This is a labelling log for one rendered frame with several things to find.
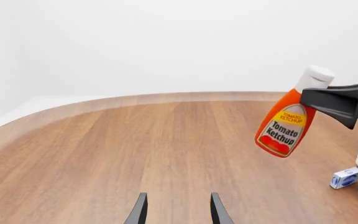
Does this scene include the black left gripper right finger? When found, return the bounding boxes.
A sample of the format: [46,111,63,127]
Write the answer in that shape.
[210,192,236,224]

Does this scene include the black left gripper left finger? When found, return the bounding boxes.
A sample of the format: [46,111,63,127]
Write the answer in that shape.
[123,192,149,224]

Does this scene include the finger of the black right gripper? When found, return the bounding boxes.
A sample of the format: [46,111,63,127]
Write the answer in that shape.
[301,84,358,131]
[326,82,358,90]

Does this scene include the small white and blue box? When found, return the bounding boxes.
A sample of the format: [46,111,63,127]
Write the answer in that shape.
[329,166,358,190]

